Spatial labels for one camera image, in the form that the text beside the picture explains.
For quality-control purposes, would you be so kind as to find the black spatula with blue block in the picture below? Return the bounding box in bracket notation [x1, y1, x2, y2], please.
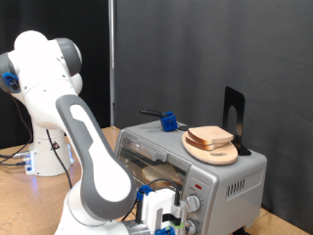
[139, 108, 191, 133]

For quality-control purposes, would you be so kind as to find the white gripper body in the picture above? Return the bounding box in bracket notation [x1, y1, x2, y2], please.
[140, 188, 180, 235]

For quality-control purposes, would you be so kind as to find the vertical metal pole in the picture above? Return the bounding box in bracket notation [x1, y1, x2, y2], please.
[108, 0, 116, 127]

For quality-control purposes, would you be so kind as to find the glass oven door with handle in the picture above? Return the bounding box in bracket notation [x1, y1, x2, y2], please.
[115, 130, 194, 226]

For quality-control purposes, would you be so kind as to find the black base cable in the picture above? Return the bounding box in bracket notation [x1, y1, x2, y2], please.
[0, 161, 28, 167]

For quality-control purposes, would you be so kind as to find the base cable with silver connector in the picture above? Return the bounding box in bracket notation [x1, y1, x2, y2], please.
[0, 151, 32, 161]

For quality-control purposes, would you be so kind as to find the white bread slice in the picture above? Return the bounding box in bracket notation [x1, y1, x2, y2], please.
[187, 125, 235, 146]
[185, 135, 229, 152]
[141, 163, 184, 189]

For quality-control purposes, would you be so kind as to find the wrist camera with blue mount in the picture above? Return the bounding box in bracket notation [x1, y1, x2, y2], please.
[155, 199, 189, 235]

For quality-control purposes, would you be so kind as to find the silver toaster oven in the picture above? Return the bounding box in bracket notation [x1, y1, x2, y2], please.
[112, 117, 268, 235]

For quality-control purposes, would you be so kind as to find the round wooden plate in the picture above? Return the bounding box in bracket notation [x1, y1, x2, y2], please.
[181, 131, 240, 165]

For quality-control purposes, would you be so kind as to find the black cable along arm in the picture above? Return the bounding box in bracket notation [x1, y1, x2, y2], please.
[0, 82, 182, 223]

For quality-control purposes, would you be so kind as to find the blue cable clip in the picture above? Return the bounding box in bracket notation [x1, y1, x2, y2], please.
[136, 184, 155, 202]
[2, 71, 21, 93]

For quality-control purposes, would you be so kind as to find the black metal bookend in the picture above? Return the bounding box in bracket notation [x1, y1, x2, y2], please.
[222, 85, 252, 157]

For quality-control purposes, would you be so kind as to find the silver oven knob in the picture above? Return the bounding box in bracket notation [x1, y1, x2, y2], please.
[184, 218, 198, 235]
[187, 194, 202, 213]

